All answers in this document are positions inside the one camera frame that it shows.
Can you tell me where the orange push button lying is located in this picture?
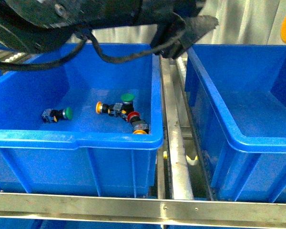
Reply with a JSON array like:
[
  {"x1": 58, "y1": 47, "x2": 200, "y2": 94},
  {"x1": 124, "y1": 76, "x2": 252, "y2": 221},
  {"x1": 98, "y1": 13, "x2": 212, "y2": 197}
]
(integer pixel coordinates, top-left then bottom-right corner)
[{"x1": 95, "y1": 102, "x2": 122, "y2": 117}]

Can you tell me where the black cable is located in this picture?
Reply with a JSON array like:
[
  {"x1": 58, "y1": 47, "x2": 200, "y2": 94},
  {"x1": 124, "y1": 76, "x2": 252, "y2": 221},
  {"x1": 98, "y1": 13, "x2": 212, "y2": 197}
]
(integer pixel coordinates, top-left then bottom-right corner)
[{"x1": 0, "y1": 31, "x2": 182, "y2": 72}]

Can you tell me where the left blue plastic bin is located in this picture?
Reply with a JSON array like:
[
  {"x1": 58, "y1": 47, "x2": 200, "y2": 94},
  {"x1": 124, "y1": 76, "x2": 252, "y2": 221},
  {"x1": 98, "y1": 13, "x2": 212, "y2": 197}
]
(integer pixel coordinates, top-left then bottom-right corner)
[{"x1": 0, "y1": 44, "x2": 163, "y2": 197}]

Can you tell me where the metal centre rail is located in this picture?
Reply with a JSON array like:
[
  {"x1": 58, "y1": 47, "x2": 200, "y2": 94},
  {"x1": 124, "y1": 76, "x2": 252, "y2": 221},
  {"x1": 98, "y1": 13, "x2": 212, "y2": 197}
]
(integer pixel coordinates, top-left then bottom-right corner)
[{"x1": 159, "y1": 57, "x2": 194, "y2": 200}]

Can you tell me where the green mushroom push button upright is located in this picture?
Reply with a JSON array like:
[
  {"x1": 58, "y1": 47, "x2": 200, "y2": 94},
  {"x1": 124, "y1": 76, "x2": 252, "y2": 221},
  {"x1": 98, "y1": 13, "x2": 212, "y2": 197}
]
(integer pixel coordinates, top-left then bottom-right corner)
[{"x1": 121, "y1": 93, "x2": 134, "y2": 113}]

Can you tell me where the right blue plastic bin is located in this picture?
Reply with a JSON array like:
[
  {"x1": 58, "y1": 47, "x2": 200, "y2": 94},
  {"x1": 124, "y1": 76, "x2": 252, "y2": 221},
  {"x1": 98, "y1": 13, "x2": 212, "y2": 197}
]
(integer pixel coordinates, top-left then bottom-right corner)
[{"x1": 185, "y1": 44, "x2": 286, "y2": 203}]

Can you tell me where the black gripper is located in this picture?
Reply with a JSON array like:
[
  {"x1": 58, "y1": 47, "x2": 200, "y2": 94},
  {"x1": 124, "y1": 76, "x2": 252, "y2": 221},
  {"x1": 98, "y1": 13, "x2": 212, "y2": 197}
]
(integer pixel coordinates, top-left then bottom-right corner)
[{"x1": 150, "y1": 15, "x2": 219, "y2": 59}]

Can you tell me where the front metal shelf bar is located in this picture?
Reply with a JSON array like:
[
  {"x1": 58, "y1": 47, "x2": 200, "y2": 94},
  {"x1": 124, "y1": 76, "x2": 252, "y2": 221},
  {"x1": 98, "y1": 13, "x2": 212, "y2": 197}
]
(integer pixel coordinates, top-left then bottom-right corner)
[{"x1": 0, "y1": 193, "x2": 286, "y2": 229}]

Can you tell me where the green push button lying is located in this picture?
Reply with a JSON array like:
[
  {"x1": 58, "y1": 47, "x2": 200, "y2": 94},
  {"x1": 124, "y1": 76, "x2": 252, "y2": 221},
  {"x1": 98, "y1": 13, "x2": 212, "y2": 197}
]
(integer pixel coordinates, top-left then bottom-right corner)
[{"x1": 41, "y1": 107, "x2": 73, "y2": 124}]

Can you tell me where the red push button lying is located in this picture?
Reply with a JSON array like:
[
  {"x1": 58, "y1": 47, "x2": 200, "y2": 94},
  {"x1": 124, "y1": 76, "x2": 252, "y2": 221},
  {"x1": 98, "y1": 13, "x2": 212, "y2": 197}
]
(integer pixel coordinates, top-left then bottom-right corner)
[{"x1": 127, "y1": 111, "x2": 149, "y2": 132}]

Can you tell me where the yellow push button at corner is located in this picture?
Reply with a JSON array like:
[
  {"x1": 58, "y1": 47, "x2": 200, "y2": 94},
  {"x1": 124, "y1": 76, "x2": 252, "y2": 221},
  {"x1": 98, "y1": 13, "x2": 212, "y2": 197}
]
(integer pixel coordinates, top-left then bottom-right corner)
[{"x1": 133, "y1": 130, "x2": 147, "y2": 135}]

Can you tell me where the roller conveyor track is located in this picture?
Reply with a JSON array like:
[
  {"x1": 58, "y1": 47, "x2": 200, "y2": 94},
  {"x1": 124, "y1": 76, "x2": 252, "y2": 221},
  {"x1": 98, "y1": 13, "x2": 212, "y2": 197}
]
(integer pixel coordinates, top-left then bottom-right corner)
[{"x1": 3, "y1": 52, "x2": 32, "y2": 63}]

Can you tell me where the blue plastic bin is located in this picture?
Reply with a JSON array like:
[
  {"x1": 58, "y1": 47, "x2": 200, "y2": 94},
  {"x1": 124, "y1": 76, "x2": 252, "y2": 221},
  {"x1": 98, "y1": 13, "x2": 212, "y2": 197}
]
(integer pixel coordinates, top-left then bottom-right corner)
[
  {"x1": 185, "y1": 44, "x2": 286, "y2": 203},
  {"x1": 0, "y1": 44, "x2": 163, "y2": 197}
]

